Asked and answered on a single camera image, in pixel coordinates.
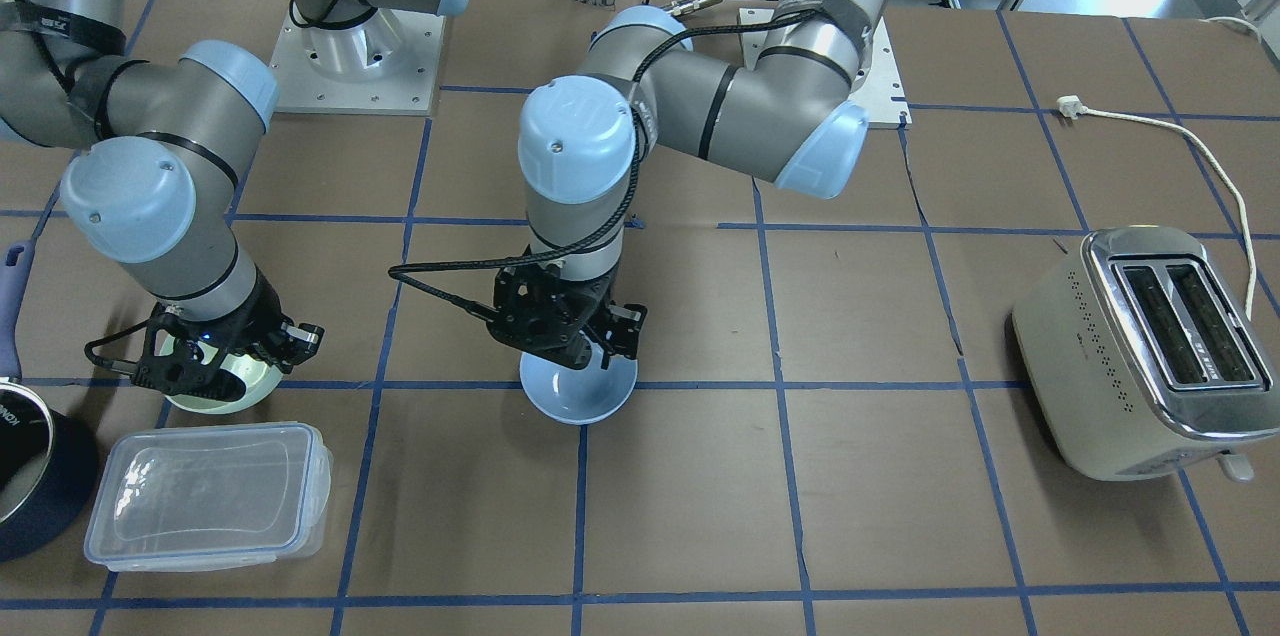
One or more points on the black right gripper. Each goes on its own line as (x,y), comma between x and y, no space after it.
(262,319)

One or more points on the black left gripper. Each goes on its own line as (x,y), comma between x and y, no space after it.
(627,324)

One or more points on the green bowl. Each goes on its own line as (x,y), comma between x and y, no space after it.
(241,377)

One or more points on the blue bowl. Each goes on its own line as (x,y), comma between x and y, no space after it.
(578,397)

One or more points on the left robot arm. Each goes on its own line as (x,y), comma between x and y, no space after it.
(788,119)

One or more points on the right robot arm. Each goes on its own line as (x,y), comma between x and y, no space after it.
(160,151)

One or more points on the clear plastic food container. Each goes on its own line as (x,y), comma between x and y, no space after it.
(197,499)

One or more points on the dark blue saucepan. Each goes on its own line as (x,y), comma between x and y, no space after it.
(49,461)

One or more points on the cream toaster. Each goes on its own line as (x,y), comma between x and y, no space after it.
(1143,360)

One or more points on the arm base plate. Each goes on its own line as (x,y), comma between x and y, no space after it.
(879,91)
(400,66)

